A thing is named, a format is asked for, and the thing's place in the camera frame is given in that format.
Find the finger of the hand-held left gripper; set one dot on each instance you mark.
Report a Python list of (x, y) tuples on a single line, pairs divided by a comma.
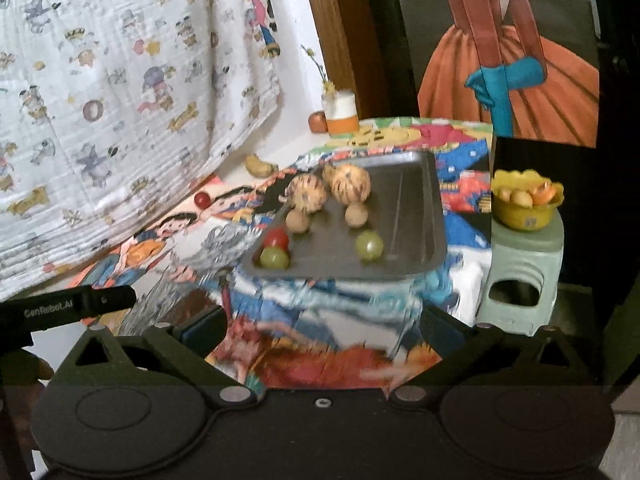
[(111, 298)]

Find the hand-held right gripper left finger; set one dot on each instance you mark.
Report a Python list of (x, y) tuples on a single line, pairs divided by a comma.
[(202, 330)]

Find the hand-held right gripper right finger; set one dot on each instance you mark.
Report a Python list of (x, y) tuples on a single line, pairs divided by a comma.
[(445, 331)]

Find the green grape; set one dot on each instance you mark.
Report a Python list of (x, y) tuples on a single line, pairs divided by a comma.
[(274, 259), (369, 246)]

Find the metal tray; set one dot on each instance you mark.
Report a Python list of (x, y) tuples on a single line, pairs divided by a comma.
[(405, 220)]

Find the red grape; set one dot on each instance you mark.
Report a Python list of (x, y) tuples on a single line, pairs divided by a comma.
[(201, 199), (276, 238)]

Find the brown longan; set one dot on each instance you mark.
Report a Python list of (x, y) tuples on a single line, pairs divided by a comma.
[(356, 214), (296, 221)]

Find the striped melon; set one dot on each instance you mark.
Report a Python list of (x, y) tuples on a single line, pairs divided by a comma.
[(351, 184), (305, 193)]

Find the person's left hand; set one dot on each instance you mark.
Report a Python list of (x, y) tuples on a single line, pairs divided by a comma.
[(30, 369)]

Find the cartoon children printed mat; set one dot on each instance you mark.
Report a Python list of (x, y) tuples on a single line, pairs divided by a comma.
[(150, 250)]

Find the green plastic stool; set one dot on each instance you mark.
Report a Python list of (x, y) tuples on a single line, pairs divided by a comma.
[(520, 260)]

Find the yellow bowl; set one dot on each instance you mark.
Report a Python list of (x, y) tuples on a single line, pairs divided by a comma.
[(525, 217)]

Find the pale yellow fruit piece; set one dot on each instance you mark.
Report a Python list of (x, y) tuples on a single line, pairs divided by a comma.
[(521, 198)]

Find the colourful cartoon printed cloth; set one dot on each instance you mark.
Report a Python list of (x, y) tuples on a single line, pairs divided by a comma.
[(460, 160)]

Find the yellow banana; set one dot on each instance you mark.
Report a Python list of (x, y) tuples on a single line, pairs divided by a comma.
[(260, 166)]

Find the white cartoon printed blanket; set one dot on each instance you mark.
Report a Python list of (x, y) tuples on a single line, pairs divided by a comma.
[(125, 110)]

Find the red apple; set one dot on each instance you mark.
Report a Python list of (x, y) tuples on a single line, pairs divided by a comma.
[(316, 122)]

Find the white and orange cup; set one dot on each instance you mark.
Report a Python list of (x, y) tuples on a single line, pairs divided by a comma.
[(341, 115)]

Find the yellow flower sprig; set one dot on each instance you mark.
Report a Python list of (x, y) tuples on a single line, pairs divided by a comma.
[(325, 82)]

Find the wall poster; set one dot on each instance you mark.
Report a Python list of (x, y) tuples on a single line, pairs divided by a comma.
[(450, 85)]

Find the brown wooden frame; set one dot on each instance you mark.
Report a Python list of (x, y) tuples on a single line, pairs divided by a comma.
[(340, 35)]

